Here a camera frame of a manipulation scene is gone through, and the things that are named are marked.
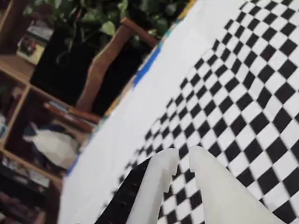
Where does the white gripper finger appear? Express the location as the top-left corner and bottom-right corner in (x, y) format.
(126, 148), (180, 224)
(188, 146), (282, 224)

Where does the black planter box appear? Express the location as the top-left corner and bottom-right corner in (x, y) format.
(30, 25), (94, 105)

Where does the blue tape piece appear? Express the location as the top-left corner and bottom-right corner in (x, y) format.
(133, 44), (162, 87)
(66, 158), (78, 176)

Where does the black white checkerboard mat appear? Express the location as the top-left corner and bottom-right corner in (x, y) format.
(58, 0), (299, 224)

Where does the white bag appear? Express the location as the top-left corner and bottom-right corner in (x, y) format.
(23, 129), (79, 170)

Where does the wooden chair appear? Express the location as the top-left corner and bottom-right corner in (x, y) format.
(43, 17), (160, 133)

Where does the green leafy plant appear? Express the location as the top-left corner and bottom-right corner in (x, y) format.
(23, 0), (187, 68)

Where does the stack of books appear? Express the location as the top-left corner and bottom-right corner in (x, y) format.
(16, 21), (54, 65)

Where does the wooden cubby shelf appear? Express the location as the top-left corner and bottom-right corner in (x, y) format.
(0, 0), (101, 224)

